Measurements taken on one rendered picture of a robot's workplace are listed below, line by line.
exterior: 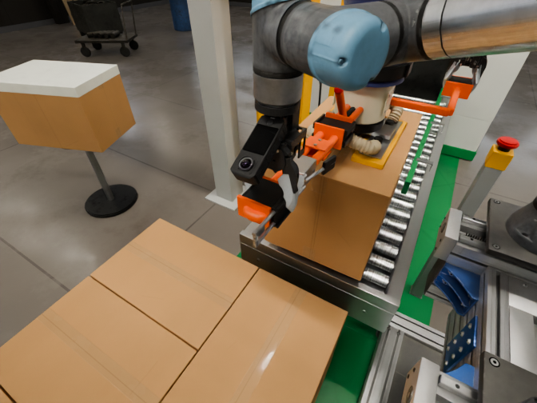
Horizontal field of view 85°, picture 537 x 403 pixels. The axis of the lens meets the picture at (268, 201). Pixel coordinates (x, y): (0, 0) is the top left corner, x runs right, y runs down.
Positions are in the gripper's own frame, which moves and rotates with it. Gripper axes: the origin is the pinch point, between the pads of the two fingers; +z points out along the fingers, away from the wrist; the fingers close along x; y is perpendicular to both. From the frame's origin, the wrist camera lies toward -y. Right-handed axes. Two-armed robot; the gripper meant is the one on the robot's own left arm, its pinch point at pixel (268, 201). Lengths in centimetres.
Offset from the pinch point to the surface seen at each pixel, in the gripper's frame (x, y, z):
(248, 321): 10, 3, 66
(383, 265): -27, 55, 66
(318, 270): -4, 33, 60
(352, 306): -21, 33, 73
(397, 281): -33, 45, 60
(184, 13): 564, 551, 88
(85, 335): 57, -31, 67
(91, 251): 147, 10, 122
